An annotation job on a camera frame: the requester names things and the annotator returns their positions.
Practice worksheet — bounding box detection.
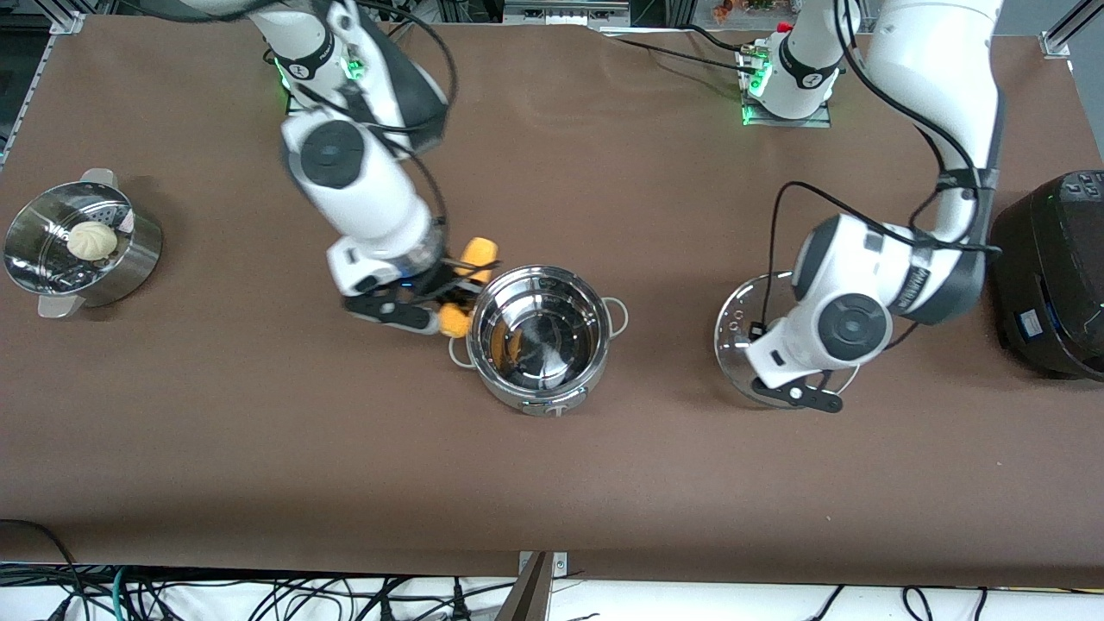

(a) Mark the yellow corn cob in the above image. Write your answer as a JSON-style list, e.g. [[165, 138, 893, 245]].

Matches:
[[438, 237, 501, 338]]

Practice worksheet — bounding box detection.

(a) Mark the round glass pot lid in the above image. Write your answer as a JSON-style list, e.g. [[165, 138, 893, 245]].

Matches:
[[714, 273, 863, 409]]

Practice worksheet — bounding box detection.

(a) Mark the steel cooking pot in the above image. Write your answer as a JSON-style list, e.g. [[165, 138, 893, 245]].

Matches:
[[448, 265, 630, 418]]

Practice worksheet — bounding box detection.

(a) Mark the steel steamer pot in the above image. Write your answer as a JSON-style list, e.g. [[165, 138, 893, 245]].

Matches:
[[3, 168, 165, 319]]

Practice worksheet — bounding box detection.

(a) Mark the brown table cover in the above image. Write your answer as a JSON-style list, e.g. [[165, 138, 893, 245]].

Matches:
[[0, 13, 1104, 589]]

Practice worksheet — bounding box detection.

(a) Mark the grey box behind table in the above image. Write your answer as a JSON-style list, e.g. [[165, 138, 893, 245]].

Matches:
[[503, 0, 632, 27]]

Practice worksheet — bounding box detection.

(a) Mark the black rice cooker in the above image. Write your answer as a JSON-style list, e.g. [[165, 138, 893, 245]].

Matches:
[[987, 170, 1104, 383]]

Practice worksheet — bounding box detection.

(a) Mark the white steamed bun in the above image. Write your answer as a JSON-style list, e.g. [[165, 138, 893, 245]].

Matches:
[[67, 221, 118, 262]]

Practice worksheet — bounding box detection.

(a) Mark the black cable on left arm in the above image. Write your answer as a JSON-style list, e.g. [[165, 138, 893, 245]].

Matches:
[[762, 179, 1003, 342]]

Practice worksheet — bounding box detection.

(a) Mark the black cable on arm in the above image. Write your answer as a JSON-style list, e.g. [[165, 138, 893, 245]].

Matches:
[[762, 179, 1003, 342], [355, 0, 460, 227]]

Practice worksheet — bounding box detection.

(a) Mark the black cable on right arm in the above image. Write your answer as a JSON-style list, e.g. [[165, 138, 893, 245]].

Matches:
[[355, 0, 460, 227]]

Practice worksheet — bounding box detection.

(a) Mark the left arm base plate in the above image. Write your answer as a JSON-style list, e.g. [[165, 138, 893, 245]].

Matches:
[[742, 102, 834, 129]]

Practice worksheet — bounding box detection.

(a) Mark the black cable on table cover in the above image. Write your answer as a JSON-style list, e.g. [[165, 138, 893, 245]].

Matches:
[[604, 24, 762, 73]]

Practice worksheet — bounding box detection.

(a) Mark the metal table bracket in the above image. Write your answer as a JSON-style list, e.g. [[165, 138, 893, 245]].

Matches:
[[517, 551, 569, 580]]

